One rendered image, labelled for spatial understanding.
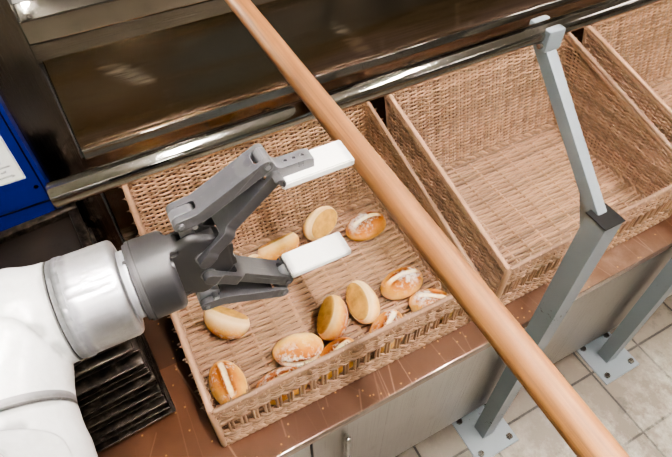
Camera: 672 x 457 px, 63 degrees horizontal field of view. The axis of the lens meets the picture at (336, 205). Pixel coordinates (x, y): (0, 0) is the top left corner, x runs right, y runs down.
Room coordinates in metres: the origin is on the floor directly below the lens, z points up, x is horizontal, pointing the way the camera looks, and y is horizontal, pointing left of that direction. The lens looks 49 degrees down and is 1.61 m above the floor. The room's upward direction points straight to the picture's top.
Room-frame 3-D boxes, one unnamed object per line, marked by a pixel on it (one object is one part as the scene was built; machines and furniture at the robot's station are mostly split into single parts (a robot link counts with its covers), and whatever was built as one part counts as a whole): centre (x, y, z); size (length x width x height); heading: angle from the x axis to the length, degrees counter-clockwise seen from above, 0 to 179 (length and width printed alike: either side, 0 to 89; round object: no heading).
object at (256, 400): (0.66, 0.07, 0.72); 0.56 x 0.49 x 0.28; 118
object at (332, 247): (0.35, 0.02, 1.13); 0.07 x 0.03 x 0.01; 117
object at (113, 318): (0.26, 0.20, 1.20); 0.09 x 0.06 x 0.09; 27
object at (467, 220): (0.94, -0.46, 0.72); 0.56 x 0.49 x 0.28; 119
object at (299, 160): (0.34, 0.04, 1.28); 0.05 x 0.01 x 0.03; 117
